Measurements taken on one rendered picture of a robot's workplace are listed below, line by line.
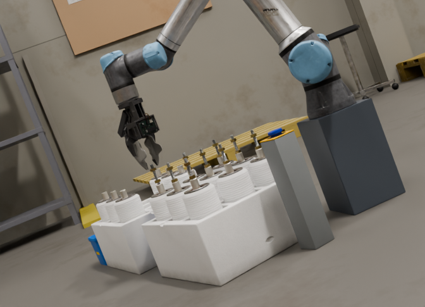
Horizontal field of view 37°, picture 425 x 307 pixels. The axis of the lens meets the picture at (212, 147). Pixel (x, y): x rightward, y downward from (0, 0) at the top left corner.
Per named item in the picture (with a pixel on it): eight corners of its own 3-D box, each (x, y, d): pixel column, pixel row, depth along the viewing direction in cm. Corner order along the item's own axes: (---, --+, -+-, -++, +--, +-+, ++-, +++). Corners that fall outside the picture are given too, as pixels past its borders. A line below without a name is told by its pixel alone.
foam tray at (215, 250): (256, 226, 218) (237, 178, 217) (327, 225, 184) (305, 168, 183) (161, 276, 200) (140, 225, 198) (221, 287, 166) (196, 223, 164)
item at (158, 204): (203, 241, 194) (181, 187, 192) (176, 254, 190) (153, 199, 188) (191, 239, 202) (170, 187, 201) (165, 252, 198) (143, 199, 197)
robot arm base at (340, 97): (343, 103, 201) (332, 74, 200) (365, 99, 186) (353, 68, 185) (301, 120, 198) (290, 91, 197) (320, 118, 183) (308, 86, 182)
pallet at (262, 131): (276, 133, 511) (271, 121, 510) (316, 130, 429) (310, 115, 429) (137, 191, 485) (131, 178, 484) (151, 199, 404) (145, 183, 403)
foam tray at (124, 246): (191, 225, 265) (175, 186, 264) (233, 227, 230) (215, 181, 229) (107, 266, 248) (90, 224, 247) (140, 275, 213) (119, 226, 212)
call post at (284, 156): (319, 238, 175) (279, 133, 173) (335, 238, 169) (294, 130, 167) (300, 249, 172) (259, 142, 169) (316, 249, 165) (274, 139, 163)
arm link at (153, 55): (164, 40, 193) (133, 53, 196) (153, 40, 183) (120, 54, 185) (174, 64, 194) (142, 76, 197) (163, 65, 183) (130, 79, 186)
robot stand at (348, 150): (377, 188, 205) (344, 102, 203) (406, 192, 187) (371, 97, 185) (329, 210, 201) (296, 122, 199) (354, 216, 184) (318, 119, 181)
